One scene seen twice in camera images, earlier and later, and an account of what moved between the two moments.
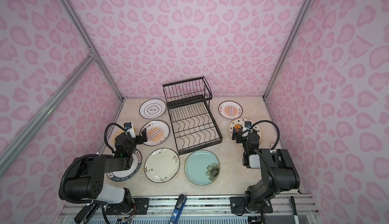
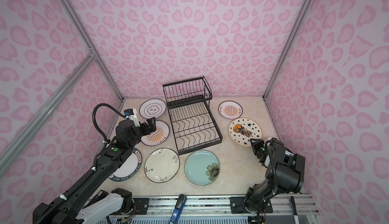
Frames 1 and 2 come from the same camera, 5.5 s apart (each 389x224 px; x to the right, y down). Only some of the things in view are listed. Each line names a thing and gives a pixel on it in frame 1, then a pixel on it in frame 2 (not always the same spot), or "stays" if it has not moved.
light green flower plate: [202, 168] stays
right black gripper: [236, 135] -> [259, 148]
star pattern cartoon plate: [257, 127] stays
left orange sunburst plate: [158, 132] stays
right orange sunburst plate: [230, 109] stays
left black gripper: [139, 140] -> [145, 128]
